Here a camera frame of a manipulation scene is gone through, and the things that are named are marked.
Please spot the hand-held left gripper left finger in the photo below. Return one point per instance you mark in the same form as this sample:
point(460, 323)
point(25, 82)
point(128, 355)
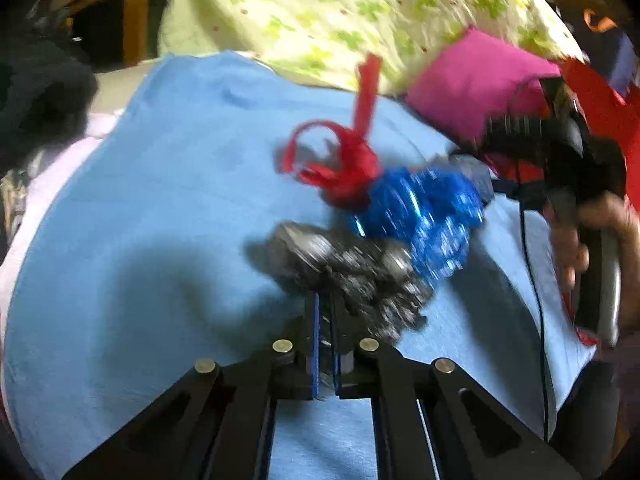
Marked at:
point(315, 345)

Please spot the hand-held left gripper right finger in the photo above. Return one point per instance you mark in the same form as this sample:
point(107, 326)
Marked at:
point(336, 350)

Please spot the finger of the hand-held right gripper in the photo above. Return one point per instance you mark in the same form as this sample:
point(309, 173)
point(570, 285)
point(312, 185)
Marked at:
point(472, 172)

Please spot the red plastic bag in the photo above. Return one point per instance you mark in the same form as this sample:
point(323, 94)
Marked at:
point(350, 180)

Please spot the person's right hand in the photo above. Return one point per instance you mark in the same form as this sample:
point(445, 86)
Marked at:
point(567, 245)

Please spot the magenta pillow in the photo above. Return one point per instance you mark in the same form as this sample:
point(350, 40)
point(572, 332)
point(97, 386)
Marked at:
point(465, 80)

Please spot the blue towel blanket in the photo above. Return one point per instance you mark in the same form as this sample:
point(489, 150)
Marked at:
point(150, 210)

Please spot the green clover print blanket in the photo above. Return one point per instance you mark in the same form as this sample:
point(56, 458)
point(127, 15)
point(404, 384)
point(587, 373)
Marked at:
point(325, 10)

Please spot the pale pink sheet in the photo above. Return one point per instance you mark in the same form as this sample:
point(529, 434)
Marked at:
point(60, 170)

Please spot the patterned cloth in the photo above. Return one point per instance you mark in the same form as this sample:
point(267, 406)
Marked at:
point(12, 205)

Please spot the wooden furniture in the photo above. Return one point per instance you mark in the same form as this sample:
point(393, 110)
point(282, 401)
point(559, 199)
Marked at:
point(135, 25)

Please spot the dark cloth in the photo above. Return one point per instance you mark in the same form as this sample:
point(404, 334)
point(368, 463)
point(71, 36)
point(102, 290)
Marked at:
point(40, 100)

